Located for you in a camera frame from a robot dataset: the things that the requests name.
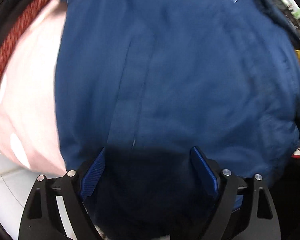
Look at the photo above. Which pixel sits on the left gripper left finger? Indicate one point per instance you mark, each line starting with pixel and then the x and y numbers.
pixel 41 218

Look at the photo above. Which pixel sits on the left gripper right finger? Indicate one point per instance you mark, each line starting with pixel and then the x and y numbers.
pixel 243 208

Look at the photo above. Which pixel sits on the navy blue jacket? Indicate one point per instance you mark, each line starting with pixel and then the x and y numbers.
pixel 145 81

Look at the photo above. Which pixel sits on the pink bed sheet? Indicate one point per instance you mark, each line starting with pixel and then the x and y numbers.
pixel 28 131

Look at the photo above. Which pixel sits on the red patterned blanket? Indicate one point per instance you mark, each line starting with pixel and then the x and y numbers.
pixel 23 21

